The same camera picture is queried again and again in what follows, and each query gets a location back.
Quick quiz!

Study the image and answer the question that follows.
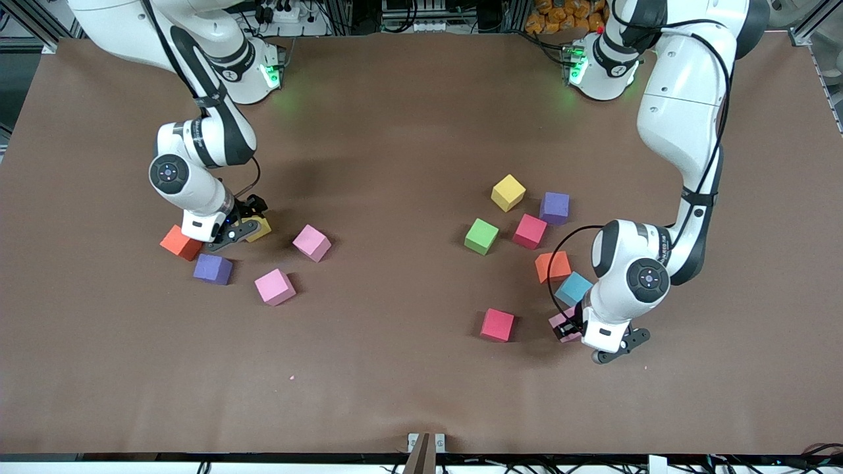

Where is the light pink foam cube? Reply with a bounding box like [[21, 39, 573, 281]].
[[549, 307, 584, 344], [292, 224, 333, 263], [254, 268, 297, 307]]

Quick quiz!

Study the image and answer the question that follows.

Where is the purple foam cube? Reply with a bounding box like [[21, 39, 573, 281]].
[[193, 253, 234, 286], [539, 192, 571, 226]]

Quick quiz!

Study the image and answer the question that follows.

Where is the red-pink foam cube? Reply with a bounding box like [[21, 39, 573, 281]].
[[479, 308, 515, 343], [512, 213, 549, 250]]

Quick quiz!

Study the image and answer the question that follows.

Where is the green foam cube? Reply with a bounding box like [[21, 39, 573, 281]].
[[464, 218, 500, 256]]

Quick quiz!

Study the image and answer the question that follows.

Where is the cyan foam cube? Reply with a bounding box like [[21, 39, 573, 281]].
[[555, 271, 595, 309]]

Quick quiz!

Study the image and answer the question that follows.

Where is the orange foam cube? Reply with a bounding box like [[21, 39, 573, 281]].
[[159, 224, 204, 262], [534, 251, 572, 284]]

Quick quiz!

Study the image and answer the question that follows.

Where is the brown table mat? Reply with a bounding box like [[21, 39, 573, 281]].
[[0, 33, 843, 456]]

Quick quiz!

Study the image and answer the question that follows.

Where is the white power strip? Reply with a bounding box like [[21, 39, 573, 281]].
[[254, 0, 300, 24]]

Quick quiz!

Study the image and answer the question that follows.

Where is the metal equipment rack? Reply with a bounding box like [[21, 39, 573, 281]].
[[381, 0, 478, 35]]

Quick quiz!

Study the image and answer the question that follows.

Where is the bag of orange items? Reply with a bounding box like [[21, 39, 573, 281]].
[[525, 0, 610, 35]]

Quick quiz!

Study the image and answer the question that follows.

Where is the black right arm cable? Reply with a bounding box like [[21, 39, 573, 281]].
[[142, 0, 262, 198]]

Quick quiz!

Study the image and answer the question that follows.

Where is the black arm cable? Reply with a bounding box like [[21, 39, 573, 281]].
[[547, 18, 733, 313], [142, 0, 262, 198]]

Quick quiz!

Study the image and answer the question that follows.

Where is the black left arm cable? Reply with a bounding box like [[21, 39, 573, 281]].
[[547, 18, 733, 313]]

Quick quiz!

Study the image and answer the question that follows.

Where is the brown upright post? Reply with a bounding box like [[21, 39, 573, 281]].
[[403, 433, 438, 474]]

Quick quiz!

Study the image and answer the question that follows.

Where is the dark cable bundle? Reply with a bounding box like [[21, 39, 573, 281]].
[[800, 442, 843, 461]]

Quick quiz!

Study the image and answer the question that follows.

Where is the aluminium frame profile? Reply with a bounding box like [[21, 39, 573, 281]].
[[787, 0, 843, 47], [0, 0, 86, 55]]

